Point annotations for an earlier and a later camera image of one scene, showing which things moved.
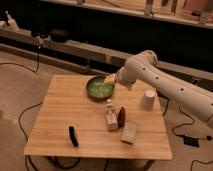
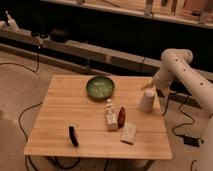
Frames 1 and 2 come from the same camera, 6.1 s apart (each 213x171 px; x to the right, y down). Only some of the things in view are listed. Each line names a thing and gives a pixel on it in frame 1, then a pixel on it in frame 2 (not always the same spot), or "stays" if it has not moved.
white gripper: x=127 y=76 → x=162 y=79
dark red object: x=121 y=117 stays
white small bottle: x=111 y=115 stays
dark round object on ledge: x=59 y=36 stays
